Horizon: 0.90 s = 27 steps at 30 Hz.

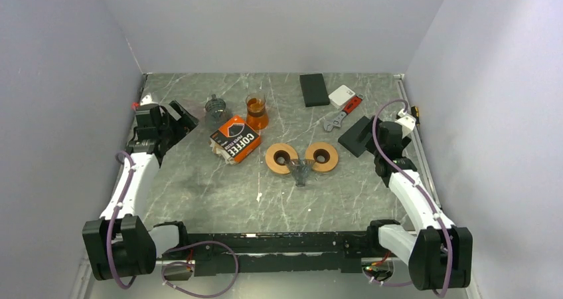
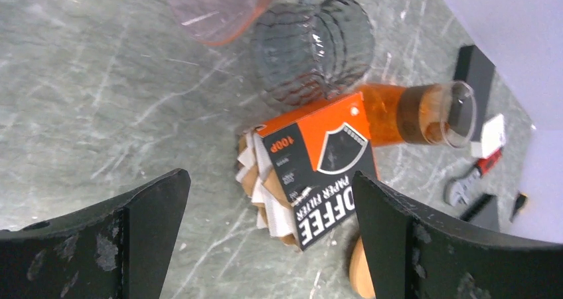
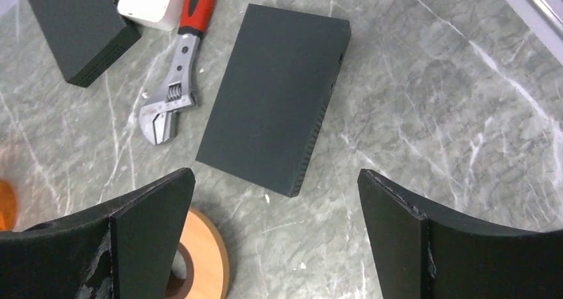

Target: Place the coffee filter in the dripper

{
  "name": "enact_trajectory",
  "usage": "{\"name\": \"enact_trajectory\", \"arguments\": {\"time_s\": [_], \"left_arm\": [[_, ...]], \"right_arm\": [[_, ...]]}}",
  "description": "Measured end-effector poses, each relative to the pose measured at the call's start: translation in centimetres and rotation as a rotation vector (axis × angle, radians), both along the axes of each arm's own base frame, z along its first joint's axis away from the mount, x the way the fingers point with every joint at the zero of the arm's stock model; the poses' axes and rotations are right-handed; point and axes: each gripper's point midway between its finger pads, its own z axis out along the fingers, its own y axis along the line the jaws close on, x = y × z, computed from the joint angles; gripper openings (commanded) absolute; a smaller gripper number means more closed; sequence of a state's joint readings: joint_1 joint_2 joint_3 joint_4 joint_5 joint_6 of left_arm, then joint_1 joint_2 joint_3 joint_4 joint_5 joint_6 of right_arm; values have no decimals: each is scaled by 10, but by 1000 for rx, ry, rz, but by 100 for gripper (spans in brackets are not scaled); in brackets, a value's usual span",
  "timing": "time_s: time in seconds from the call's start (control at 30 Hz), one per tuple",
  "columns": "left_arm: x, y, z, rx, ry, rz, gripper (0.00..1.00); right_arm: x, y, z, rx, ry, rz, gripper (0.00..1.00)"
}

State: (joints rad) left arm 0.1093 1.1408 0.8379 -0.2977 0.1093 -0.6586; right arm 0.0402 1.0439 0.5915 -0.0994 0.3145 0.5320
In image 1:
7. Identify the wooden ring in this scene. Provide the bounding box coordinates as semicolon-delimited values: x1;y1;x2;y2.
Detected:
265;143;299;175
304;142;339;173

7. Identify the orange coffee filter box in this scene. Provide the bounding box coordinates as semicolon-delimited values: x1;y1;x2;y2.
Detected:
209;115;262;165

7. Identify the clear glass dripper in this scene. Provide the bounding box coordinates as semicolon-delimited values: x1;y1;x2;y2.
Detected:
285;159;315;187

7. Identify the orange glass carafe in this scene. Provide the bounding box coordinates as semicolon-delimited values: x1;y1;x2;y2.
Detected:
246;92;269;130

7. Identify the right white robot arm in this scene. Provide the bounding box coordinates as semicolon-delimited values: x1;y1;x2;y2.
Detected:
338;117;473;291

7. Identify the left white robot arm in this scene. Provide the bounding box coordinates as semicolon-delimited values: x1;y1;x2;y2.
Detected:
82;96;199;289

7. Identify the grey glass dripper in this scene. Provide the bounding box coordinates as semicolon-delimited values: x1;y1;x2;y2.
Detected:
205;94;232;128

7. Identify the yellow black screwdriver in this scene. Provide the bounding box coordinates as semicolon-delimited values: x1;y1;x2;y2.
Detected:
411;106;420;126

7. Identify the black block far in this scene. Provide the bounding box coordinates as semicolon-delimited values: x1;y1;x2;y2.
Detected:
299;73;330;107

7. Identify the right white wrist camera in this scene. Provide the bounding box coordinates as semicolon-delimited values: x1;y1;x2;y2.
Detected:
394;109;416;138

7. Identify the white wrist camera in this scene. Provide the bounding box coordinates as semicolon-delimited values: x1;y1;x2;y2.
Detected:
394;109;416;138
131;94;158;110

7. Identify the red handled adjustable wrench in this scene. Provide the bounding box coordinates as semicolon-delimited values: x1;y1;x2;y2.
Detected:
323;94;364;132

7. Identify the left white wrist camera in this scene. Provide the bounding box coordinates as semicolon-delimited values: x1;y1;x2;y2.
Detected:
131;94;158;110

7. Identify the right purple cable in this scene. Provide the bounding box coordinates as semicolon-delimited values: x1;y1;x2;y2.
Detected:
362;98;454;299

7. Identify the black base frame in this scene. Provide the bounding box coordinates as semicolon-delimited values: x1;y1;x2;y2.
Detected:
157;230;388;276

